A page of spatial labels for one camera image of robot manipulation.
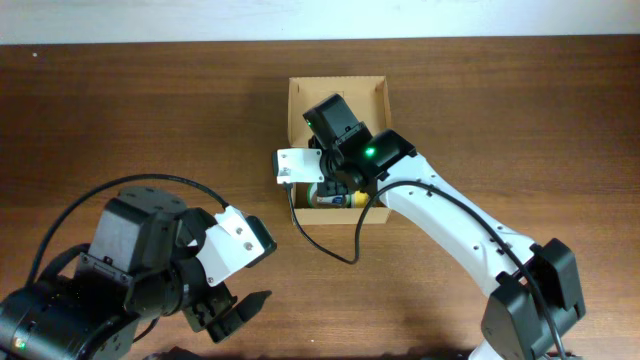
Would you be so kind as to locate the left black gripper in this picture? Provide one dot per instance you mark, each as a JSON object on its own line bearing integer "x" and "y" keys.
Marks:
{"x": 208, "y": 310}

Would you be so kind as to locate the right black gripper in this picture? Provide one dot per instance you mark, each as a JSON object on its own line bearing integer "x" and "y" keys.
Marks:
{"x": 335, "y": 186}

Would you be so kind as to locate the small white blue box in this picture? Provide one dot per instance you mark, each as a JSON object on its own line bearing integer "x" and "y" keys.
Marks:
{"x": 338, "y": 201}

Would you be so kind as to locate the yellow sticky note pad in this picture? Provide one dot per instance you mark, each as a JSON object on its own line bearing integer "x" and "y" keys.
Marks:
{"x": 358, "y": 199}

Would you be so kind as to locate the green tape roll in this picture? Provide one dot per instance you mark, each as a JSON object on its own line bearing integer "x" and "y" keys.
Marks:
{"x": 312, "y": 195}

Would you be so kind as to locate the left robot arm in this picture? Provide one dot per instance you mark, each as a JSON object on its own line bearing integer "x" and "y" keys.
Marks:
{"x": 47, "y": 320}

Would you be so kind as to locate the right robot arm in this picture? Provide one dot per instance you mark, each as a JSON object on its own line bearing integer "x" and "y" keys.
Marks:
{"x": 534, "y": 291}

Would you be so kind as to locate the open cardboard box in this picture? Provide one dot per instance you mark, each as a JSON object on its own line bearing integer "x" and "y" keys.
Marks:
{"x": 367, "y": 97}

